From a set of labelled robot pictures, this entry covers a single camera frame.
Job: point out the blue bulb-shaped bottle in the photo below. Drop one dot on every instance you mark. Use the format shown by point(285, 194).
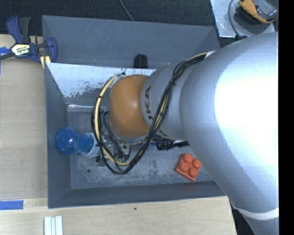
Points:
point(69, 141)

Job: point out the orange-red toy brick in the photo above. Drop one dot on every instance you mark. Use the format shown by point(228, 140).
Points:
point(188, 166)

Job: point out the small black block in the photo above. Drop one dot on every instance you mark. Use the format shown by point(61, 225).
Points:
point(140, 60)

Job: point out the pale wood board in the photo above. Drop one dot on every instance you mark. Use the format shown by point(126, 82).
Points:
point(22, 131)

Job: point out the grey metal bin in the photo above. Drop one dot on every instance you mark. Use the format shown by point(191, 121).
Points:
point(93, 40)

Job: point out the black cylinder on white bracket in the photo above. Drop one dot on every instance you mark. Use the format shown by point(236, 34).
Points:
point(164, 146)

